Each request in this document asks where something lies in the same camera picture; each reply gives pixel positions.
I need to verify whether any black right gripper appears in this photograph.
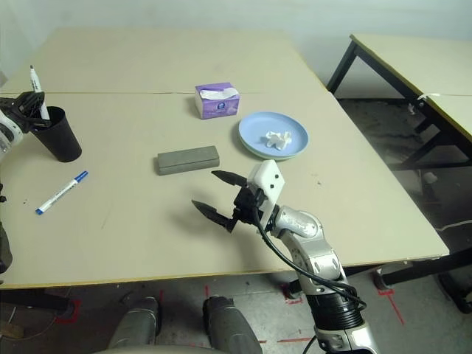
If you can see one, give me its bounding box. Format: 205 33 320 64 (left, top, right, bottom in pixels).
191 170 265 233

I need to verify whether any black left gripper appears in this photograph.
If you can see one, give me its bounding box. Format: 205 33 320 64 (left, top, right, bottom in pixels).
0 92 51 130

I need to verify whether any white marker black cap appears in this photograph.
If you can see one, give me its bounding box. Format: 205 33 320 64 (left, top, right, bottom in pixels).
29 65 51 121

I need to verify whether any grey glasses case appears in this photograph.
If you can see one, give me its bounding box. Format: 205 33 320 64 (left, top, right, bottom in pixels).
153 145 221 176

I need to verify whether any blue plate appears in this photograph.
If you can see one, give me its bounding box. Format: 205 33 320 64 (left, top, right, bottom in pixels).
237 111 310 159

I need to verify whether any white tissue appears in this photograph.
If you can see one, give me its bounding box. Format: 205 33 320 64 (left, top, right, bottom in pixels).
260 130 292 150

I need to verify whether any black plastic cup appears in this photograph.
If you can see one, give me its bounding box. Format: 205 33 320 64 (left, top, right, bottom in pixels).
32 105 83 163

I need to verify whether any green plate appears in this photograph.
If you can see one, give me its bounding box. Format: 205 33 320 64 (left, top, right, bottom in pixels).
239 143 305 162

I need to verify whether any white marker blue cap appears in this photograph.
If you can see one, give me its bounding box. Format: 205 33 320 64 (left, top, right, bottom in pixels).
35 170 89 215

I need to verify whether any purple tissue box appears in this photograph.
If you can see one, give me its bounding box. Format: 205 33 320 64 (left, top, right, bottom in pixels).
194 83 240 120

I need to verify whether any grey robot right leg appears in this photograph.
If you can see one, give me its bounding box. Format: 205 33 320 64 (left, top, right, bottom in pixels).
203 294 265 354

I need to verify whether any grey robot leg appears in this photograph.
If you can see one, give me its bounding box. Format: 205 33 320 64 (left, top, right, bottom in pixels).
203 294 265 354
108 296 162 350

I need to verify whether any grey robot left leg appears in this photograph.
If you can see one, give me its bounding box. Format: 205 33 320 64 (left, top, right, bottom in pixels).
108 296 162 350

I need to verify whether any grey robot torso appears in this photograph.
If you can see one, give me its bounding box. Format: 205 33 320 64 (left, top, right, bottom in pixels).
91 342 222 354

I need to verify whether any brown wooden block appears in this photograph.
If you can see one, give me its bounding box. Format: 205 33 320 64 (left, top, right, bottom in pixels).
0 324 23 339

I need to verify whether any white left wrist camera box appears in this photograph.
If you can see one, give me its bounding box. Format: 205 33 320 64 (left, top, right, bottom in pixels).
0 110 24 153

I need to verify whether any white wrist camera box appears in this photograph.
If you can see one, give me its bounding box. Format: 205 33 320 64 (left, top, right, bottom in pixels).
0 110 24 153
246 159 287 226

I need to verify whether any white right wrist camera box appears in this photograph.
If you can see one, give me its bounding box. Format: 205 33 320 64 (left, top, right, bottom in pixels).
246 159 287 226

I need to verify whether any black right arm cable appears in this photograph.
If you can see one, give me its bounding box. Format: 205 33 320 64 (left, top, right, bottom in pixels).
252 187 368 354

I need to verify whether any beige side table black frame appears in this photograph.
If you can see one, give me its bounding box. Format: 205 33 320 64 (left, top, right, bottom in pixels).
326 33 472 133
390 94 472 170

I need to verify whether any thin white cable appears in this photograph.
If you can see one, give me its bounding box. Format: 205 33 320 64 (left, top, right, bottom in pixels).
437 221 472 232

